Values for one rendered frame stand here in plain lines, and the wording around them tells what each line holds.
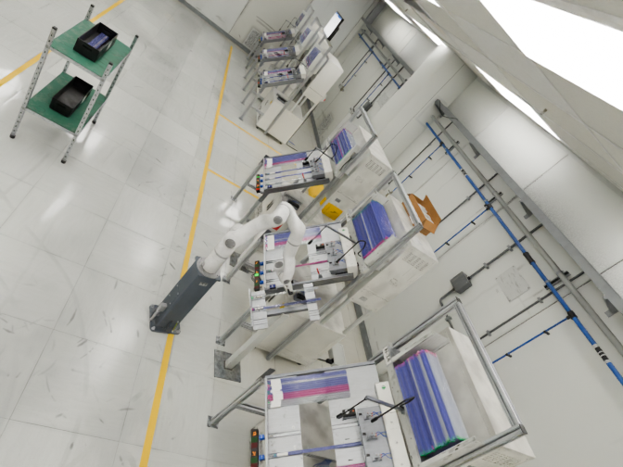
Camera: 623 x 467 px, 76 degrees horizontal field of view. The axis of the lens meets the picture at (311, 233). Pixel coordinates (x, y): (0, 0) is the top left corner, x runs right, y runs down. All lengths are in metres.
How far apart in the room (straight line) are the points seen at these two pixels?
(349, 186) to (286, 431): 2.69
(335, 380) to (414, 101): 4.35
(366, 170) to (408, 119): 1.98
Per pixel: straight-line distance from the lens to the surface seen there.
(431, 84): 6.08
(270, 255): 3.51
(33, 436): 2.90
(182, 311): 3.32
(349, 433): 2.55
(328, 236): 3.56
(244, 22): 11.24
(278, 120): 7.52
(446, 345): 2.60
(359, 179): 4.39
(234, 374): 3.59
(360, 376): 2.71
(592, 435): 3.59
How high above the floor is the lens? 2.65
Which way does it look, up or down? 26 degrees down
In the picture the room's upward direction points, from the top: 44 degrees clockwise
